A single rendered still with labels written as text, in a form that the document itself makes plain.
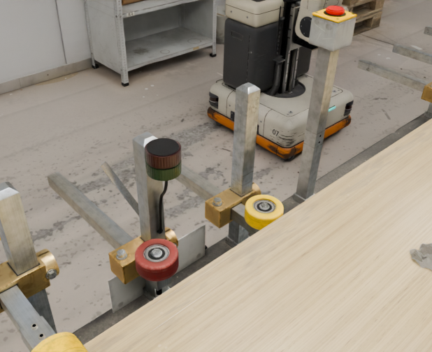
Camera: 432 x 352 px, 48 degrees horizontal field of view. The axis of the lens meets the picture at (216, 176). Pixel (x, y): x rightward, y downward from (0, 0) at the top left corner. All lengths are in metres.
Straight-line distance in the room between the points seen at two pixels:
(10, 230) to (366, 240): 0.64
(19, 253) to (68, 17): 3.07
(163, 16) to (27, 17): 1.15
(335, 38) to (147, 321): 0.69
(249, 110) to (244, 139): 0.07
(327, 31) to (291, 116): 1.59
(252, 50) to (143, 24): 1.61
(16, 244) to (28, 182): 1.95
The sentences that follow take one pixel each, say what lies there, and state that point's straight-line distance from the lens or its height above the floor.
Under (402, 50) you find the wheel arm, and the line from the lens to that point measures 2.17.
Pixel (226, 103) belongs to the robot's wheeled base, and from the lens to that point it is 2.90.
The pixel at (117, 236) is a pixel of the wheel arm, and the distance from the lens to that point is 1.02.
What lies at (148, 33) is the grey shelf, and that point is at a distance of 4.17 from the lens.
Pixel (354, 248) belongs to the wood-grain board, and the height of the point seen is 0.90.
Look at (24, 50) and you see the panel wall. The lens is 3.69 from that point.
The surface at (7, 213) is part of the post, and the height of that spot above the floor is 1.09.
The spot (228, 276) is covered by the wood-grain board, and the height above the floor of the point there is 0.90.
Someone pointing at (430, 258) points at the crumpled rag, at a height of 0.91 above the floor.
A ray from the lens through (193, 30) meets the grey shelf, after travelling 4.26.
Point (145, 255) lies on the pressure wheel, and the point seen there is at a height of 0.91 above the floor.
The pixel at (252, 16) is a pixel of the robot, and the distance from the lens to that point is 2.64.
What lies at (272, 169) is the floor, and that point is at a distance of 2.72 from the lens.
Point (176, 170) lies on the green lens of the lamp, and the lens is 0.81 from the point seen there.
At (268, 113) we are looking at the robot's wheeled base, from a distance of 2.70.
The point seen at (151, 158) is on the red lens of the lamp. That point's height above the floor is 1.10.
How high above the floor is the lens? 1.55
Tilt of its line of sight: 36 degrees down
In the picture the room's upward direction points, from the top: 2 degrees clockwise
